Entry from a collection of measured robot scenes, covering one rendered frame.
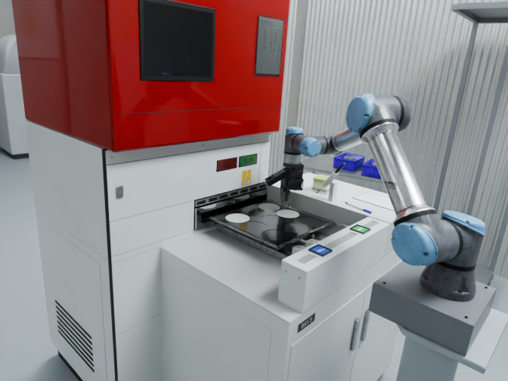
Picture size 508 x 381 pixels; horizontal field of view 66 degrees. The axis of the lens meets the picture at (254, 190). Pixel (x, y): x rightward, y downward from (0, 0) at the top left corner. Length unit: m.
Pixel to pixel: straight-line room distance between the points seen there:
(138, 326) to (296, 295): 0.72
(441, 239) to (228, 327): 0.72
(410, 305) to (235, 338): 0.56
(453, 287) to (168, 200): 0.99
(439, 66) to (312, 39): 1.27
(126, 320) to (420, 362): 1.02
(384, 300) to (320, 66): 3.17
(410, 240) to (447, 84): 2.63
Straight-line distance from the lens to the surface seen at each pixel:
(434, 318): 1.21
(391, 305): 1.24
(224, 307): 1.35
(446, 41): 3.66
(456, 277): 1.25
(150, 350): 1.78
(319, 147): 1.57
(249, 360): 1.37
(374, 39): 3.89
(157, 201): 1.48
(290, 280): 1.19
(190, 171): 1.54
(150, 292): 1.62
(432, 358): 1.37
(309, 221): 1.65
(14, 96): 6.43
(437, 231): 1.13
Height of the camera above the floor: 1.51
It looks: 18 degrees down
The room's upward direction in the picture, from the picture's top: 4 degrees clockwise
